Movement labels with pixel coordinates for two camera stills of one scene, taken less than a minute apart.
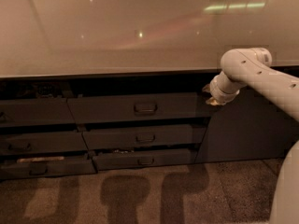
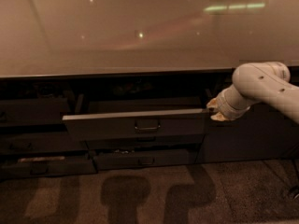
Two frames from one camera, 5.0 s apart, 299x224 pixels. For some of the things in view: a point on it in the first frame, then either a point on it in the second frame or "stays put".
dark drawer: (42, 142) stays put
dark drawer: (139, 107) -> (180, 124)
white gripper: (217, 92) -> (223, 107)
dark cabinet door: (249, 129) stays put
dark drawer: (35, 112) stays put
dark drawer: (142, 160) stays put
